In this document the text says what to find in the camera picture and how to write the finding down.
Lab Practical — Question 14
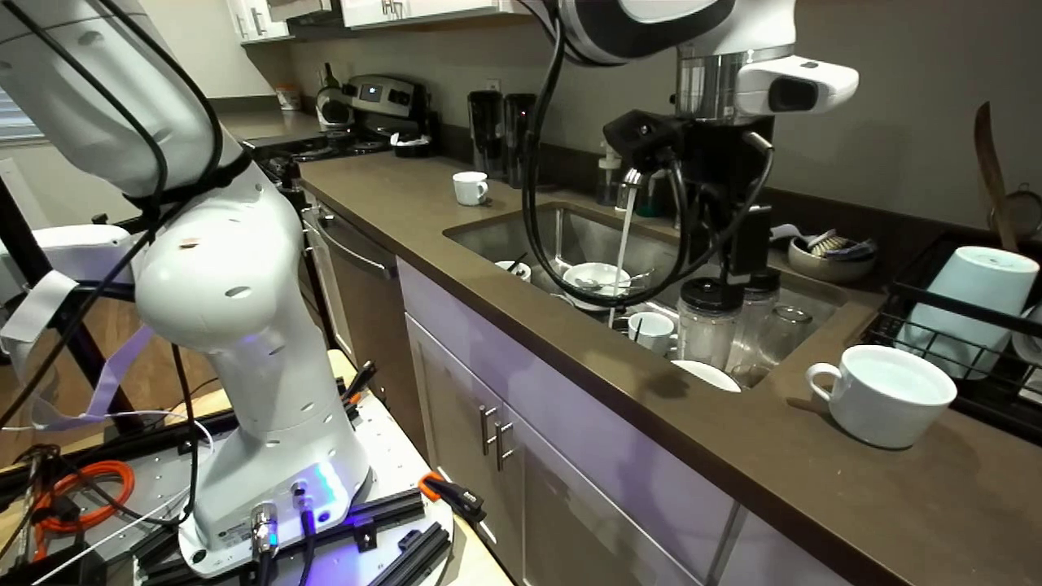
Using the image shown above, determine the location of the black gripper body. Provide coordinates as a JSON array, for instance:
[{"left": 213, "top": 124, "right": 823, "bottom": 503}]
[{"left": 669, "top": 111, "right": 781, "bottom": 209}]

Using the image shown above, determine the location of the large white mug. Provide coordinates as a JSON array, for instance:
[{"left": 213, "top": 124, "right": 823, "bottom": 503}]
[{"left": 804, "top": 341, "right": 961, "bottom": 453}]

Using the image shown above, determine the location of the stainless steel sink basin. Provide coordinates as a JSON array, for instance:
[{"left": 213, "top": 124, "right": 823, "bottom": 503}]
[{"left": 438, "top": 198, "right": 845, "bottom": 398}]

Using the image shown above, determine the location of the small white mug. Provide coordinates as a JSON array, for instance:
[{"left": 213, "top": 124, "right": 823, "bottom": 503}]
[{"left": 448, "top": 168, "right": 491, "bottom": 209}]

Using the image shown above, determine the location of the white dish brush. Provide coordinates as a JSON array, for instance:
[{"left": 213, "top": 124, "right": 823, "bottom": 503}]
[{"left": 763, "top": 222, "right": 811, "bottom": 248}]

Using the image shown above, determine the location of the clear jar black lid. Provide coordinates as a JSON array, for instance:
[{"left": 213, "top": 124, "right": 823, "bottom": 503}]
[
  {"left": 718, "top": 258, "right": 789, "bottom": 359},
  {"left": 675, "top": 275, "right": 747, "bottom": 371}
]

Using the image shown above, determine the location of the brushed steel faucet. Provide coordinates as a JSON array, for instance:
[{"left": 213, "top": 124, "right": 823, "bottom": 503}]
[{"left": 615, "top": 161, "right": 693, "bottom": 237}]

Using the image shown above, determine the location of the grey utensil bowl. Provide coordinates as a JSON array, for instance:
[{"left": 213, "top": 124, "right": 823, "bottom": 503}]
[{"left": 785, "top": 227, "right": 881, "bottom": 287}]

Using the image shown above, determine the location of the clear drinking glass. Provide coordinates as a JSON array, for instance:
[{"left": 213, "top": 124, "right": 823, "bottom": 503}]
[{"left": 759, "top": 300, "right": 820, "bottom": 368}]

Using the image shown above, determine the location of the clear soap dispenser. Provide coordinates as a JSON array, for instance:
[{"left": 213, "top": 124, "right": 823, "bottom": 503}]
[{"left": 597, "top": 161, "right": 628, "bottom": 209}]

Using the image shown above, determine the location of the white bowl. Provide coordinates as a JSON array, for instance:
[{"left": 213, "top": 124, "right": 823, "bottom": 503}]
[{"left": 555, "top": 258, "right": 633, "bottom": 315}]

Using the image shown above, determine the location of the small white cup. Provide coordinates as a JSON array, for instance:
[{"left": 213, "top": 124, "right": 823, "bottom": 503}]
[{"left": 624, "top": 309, "right": 681, "bottom": 359}]

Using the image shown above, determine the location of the white plate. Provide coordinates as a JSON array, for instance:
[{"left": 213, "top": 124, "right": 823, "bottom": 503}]
[{"left": 668, "top": 359, "right": 745, "bottom": 398}]

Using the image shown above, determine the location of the black tumbler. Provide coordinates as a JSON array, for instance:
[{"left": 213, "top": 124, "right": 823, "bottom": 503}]
[
  {"left": 465, "top": 87, "right": 504, "bottom": 175},
  {"left": 499, "top": 90, "right": 542, "bottom": 189}
]

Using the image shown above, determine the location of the black dish drying rack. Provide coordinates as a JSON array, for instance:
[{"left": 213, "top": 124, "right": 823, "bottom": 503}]
[{"left": 891, "top": 244, "right": 1042, "bottom": 385}]

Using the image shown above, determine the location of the wooden spatula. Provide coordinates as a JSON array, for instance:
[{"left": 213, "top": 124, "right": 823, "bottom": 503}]
[{"left": 969, "top": 100, "right": 1016, "bottom": 254}]

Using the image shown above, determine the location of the kitchen base cabinet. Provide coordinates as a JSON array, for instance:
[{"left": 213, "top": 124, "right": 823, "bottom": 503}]
[{"left": 395, "top": 258, "right": 860, "bottom": 586}]

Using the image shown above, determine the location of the small black countertop device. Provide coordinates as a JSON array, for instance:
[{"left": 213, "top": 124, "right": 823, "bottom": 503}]
[{"left": 386, "top": 126, "right": 444, "bottom": 155}]

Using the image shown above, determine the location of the silver black kitchen appliance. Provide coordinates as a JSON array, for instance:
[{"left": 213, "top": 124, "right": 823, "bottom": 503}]
[{"left": 313, "top": 72, "right": 444, "bottom": 155}]

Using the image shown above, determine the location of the stainless dishwasher front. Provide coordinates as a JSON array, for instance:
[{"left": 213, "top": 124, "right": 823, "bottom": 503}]
[{"left": 300, "top": 198, "right": 421, "bottom": 449}]

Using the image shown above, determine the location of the small black orange tool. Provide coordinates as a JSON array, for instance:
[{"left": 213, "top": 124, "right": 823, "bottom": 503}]
[{"left": 341, "top": 359, "right": 379, "bottom": 413}]

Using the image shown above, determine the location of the grey robot mounting table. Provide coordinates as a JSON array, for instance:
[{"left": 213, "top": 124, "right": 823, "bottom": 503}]
[{"left": 0, "top": 344, "right": 515, "bottom": 586}]

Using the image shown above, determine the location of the white plastic housing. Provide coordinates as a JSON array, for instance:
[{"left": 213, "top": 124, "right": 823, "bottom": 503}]
[{"left": 0, "top": 222, "right": 142, "bottom": 289}]

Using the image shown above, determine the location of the black tripod stand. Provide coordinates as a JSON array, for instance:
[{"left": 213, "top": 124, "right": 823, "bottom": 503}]
[{"left": 0, "top": 175, "right": 146, "bottom": 440}]

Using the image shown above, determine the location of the white window blind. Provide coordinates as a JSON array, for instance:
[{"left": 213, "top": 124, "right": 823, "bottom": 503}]
[{"left": 0, "top": 84, "right": 50, "bottom": 146}]

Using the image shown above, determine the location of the silver cabinet handle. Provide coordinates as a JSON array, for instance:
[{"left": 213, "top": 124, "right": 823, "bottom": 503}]
[
  {"left": 475, "top": 402, "right": 500, "bottom": 458},
  {"left": 493, "top": 417, "right": 519, "bottom": 471}
]

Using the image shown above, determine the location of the orange handled tool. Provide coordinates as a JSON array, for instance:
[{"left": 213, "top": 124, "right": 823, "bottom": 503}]
[{"left": 416, "top": 469, "right": 491, "bottom": 531}]

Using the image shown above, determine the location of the black aluminium rail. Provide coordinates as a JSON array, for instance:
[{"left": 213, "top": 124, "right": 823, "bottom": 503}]
[
  {"left": 273, "top": 486, "right": 430, "bottom": 547},
  {"left": 360, "top": 522, "right": 455, "bottom": 586}
]

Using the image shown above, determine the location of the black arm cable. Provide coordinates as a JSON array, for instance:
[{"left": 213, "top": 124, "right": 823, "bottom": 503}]
[{"left": 0, "top": 0, "right": 702, "bottom": 524}]

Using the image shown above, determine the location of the orange cable loop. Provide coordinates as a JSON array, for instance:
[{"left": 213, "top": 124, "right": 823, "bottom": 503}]
[{"left": 30, "top": 458, "right": 141, "bottom": 564}]

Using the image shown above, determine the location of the white flat strap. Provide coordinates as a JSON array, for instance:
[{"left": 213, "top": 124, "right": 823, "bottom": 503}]
[{"left": 0, "top": 267, "right": 158, "bottom": 429}]

